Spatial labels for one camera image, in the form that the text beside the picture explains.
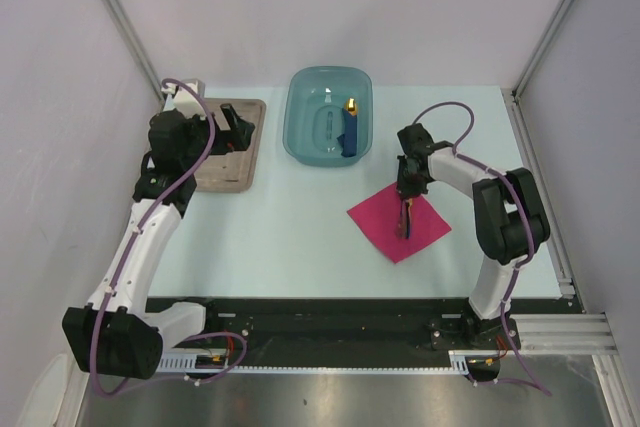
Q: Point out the iridescent fork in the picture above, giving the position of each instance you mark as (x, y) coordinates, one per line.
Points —
(401, 229)

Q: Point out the brown metal tray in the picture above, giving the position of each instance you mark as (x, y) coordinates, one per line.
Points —
(228, 171)

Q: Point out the right aluminium frame post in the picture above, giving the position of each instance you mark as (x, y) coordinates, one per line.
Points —
(549, 34)

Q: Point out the aluminium front rail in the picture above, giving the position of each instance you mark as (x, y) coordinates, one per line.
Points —
(565, 334)

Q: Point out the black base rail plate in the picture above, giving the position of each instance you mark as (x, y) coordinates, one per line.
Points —
(347, 333)

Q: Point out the teal plastic basin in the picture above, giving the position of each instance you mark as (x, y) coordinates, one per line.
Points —
(313, 115)

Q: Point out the pink paper napkin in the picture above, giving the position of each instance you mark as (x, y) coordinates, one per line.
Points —
(377, 218)

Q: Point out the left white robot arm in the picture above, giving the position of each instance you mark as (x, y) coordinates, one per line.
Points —
(113, 334)

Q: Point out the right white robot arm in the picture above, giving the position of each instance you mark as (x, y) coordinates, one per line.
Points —
(509, 217)

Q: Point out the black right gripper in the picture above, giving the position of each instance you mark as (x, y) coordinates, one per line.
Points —
(405, 189)

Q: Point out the white slotted cable duct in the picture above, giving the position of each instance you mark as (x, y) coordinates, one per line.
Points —
(177, 362)

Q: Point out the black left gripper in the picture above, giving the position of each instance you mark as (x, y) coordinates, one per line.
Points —
(227, 140)

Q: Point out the left aluminium frame post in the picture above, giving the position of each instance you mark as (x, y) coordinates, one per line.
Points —
(134, 45)

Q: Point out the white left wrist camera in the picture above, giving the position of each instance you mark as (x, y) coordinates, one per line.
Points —
(177, 98)

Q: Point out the aluminium frame post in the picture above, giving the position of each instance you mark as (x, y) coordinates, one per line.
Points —
(134, 45)
(549, 34)

